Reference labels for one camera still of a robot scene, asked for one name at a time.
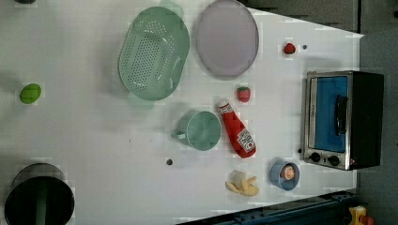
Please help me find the yellow red toy object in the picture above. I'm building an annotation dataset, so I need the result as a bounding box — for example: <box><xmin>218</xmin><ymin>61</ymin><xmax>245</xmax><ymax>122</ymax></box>
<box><xmin>349</xmin><ymin>205</ymin><xmax>375</xmax><ymax>225</ymax></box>

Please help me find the red ketchup bottle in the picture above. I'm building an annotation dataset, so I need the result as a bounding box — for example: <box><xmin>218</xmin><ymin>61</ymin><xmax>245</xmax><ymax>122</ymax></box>
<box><xmin>219</xmin><ymin>98</ymin><xmax>256</xmax><ymax>158</ymax></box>

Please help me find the orange slice toy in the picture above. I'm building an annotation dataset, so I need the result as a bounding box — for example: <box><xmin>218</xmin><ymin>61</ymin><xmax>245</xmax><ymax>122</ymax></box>
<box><xmin>280</xmin><ymin>165</ymin><xmax>295</xmax><ymax>180</ymax></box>

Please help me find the green perforated colander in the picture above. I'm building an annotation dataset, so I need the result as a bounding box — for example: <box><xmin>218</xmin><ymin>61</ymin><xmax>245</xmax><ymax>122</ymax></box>
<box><xmin>117</xmin><ymin>0</ymin><xmax>191</xmax><ymax>108</ymax></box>

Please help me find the round lilac plate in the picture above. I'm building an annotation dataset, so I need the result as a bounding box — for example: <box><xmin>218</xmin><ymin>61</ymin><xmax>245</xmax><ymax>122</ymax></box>
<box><xmin>196</xmin><ymin>0</ymin><xmax>259</xmax><ymax>76</ymax></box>

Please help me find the green lime toy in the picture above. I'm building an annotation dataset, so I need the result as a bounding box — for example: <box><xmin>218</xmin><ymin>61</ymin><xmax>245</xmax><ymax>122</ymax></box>
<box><xmin>20</xmin><ymin>83</ymin><xmax>41</xmax><ymax>104</ymax></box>

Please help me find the silver toaster oven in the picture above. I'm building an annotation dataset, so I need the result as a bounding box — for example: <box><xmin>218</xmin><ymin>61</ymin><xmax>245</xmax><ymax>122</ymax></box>
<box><xmin>303</xmin><ymin>70</ymin><xmax>384</xmax><ymax>171</ymax></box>

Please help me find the red toy strawberry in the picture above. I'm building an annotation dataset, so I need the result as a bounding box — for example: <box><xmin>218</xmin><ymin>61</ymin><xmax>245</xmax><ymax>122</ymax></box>
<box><xmin>237</xmin><ymin>86</ymin><xmax>251</xmax><ymax>103</ymax></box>

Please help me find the peeled toy banana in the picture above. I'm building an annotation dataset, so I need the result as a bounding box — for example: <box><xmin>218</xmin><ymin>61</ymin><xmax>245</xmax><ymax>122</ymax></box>
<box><xmin>225</xmin><ymin>171</ymin><xmax>259</xmax><ymax>197</ymax></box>

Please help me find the green mug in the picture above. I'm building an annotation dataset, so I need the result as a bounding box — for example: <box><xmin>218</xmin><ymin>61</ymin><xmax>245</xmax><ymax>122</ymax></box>
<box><xmin>171</xmin><ymin>111</ymin><xmax>222</xmax><ymax>151</ymax></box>

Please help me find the blue bowl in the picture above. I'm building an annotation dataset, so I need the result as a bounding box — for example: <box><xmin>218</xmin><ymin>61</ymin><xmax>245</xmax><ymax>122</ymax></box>
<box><xmin>270</xmin><ymin>160</ymin><xmax>299</xmax><ymax>190</ymax></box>

